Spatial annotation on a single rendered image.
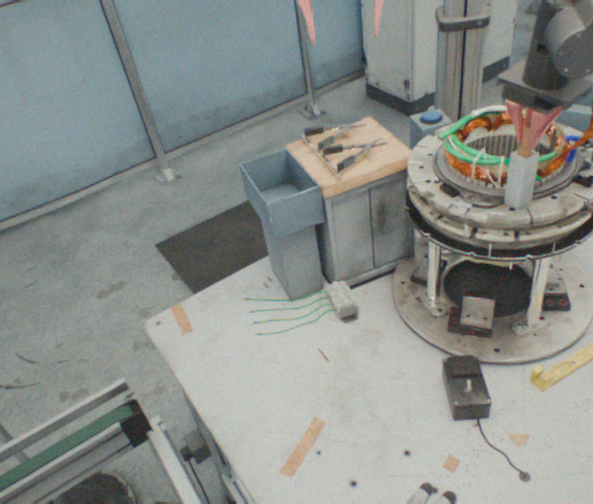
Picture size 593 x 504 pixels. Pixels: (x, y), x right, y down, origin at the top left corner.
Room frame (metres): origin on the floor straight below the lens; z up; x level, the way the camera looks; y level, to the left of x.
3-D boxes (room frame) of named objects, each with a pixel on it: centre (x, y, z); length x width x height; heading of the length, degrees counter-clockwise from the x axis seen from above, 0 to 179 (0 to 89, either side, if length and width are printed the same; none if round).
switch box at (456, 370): (0.58, -0.24, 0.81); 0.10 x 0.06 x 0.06; 175
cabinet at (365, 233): (0.99, -0.13, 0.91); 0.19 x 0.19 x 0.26; 17
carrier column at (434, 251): (0.78, -0.24, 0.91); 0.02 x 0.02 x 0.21
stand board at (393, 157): (1.00, -0.13, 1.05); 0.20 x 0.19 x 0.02; 107
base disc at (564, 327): (0.82, -0.37, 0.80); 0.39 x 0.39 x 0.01
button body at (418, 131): (1.11, -0.33, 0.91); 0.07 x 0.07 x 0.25; 8
